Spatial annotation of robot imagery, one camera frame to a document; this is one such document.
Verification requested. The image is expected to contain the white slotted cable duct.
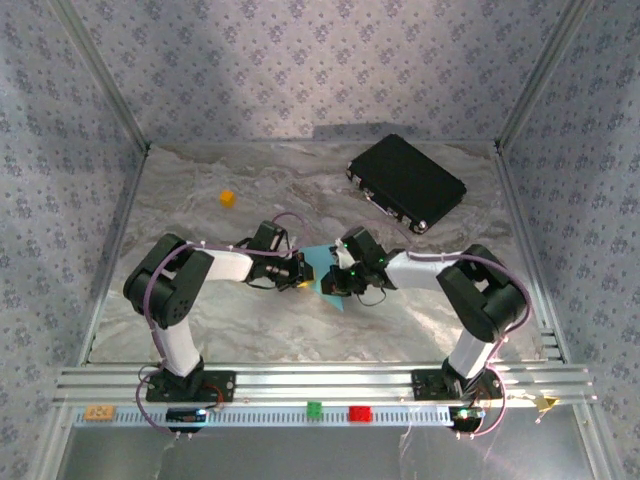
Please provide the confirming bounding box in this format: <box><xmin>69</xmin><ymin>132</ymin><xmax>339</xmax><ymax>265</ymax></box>
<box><xmin>73</xmin><ymin>405</ymin><xmax>451</xmax><ymax>427</ymax></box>

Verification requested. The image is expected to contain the light blue paper sheet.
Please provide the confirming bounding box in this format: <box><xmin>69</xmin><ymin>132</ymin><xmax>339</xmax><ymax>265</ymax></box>
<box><xmin>298</xmin><ymin>244</ymin><xmax>349</xmax><ymax>314</ymax></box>

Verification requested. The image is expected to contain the aluminium floor edge rail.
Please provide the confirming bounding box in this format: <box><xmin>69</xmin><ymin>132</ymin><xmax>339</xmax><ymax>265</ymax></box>
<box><xmin>493</xmin><ymin>144</ymin><xmax>571</xmax><ymax>364</ymax></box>
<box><xmin>77</xmin><ymin>147</ymin><xmax>151</xmax><ymax>366</ymax></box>

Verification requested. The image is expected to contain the black hard case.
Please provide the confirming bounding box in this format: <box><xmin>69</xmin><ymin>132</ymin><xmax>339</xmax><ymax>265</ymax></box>
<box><xmin>345</xmin><ymin>133</ymin><xmax>469</xmax><ymax>235</ymax></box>

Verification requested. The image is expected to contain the black left controller board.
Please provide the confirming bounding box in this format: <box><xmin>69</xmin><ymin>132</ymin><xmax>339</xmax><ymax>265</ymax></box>
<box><xmin>166</xmin><ymin>408</ymin><xmax>208</xmax><ymax>425</ymax></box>

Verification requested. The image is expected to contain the thin red black wire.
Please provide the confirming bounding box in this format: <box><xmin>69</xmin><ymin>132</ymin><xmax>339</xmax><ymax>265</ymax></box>
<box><xmin>467</xmin><ymin>387</ymin><xmax>504</xmax><ymax>409</ymax></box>
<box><xmin>202</xmin><ymin>383</ymin><xmax>226</xmax><ymax>414</ymax></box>

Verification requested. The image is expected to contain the black controller board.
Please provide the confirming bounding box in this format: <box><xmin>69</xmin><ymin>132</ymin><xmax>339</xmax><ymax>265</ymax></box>
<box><xmin>448</xmin><ymin>406</ymin><xmax>486</xmax><ymax>426</ymax></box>
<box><xmin>166</xmin><ymin>408</ymin><xmax>208</xmax><ymax>425</ymax></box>

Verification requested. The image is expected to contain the aluminium mounting rail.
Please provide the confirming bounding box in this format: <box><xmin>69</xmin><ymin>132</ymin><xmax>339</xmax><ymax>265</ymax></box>
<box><xmin>53</xmin><ymin>363</ymin><xmax>599</xmax><ymax>407</ymax></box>

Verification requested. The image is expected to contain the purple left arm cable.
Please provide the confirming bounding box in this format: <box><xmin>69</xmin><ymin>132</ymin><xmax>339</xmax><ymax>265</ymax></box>
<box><xmin>135</xmin><ymin>212</ymin><xmax>314</xmax><ymax>441</ymax></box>

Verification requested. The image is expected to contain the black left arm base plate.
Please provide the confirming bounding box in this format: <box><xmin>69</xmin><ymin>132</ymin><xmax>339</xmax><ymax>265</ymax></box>
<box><xmin>146</xmin><ymin>368</ymin><xmax>237</xmax><ymax>404</ymax></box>

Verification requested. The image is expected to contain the black right controller board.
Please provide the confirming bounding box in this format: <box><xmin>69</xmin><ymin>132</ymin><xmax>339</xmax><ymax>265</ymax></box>
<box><xmin>448</xmin><ymin>406</ymin><xmax>486</xmax><ymax>426</ymax></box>

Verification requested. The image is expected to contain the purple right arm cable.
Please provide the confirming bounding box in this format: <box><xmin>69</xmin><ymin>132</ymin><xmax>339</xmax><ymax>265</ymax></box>
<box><xmin>369</xmin><ymin>219</ymin><xmax>532</xmax><ymax>441</ymax></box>

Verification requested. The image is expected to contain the aluminium upright frame post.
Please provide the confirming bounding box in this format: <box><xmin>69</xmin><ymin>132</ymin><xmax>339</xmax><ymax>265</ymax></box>
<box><xmin>49</xmin><ymin>0</ymin><xmax>152</xmax><ymax>151</ymax></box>
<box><xmin>494</xmin><ymin>0</ymin><xmax>599</xmax><ymax>151</ymax></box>

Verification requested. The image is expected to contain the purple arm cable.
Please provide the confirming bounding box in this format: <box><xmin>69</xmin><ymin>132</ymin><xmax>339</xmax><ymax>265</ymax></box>
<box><xmin>369</xmin><ymin>219</ymin><xmax>532</xmax><ymax>441</ymax></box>
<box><xmin>135</xmin><ymin>212</ymin><xmax>314</xmax><ymax>441</ymax></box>

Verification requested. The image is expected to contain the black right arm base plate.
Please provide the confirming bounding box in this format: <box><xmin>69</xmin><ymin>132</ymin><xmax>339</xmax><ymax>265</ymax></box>
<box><xmin>411</xmin><ymin>368</ymin><xmax>504</xmax><ymax>401</ymax></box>

